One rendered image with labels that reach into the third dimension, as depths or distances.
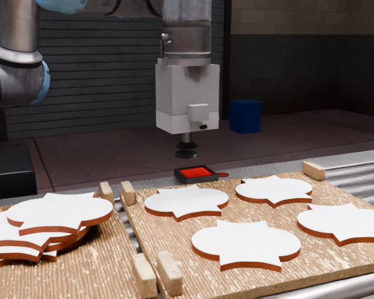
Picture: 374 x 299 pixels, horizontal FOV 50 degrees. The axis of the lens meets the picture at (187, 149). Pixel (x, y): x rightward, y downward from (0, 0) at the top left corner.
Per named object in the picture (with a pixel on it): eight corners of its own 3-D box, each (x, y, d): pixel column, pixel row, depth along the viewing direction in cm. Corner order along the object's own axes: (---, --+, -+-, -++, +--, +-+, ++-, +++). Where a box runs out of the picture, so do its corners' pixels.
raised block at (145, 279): (130, 272, 50) (129, 253, 49) (145, 270, 51) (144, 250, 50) (142, 301, 45) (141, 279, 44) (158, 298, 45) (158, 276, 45)
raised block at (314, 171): (301, 172, 87) (302, 160, 86) (308, 172, 87) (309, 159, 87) (318, 181, 81) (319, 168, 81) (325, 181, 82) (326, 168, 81)
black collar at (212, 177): (174, 175, 91) (174, 168, 91) (204, 171, 94) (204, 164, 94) (186, 186, 85) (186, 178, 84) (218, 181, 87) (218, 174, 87)
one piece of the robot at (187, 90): (177, 41, 56) (177, 153, 60) (231, 40, 60) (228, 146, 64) (149, 40, 64) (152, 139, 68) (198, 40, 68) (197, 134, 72)
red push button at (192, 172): (178, 175, 91) (178, 169, 91) (202, 172, 93) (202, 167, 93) (188, 184, 86) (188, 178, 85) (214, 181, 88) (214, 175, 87)
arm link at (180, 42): (220, 26, 61) (172, 26, 57) (219, 57, 62) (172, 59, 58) (196, 28, 67) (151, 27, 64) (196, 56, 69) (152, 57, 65)
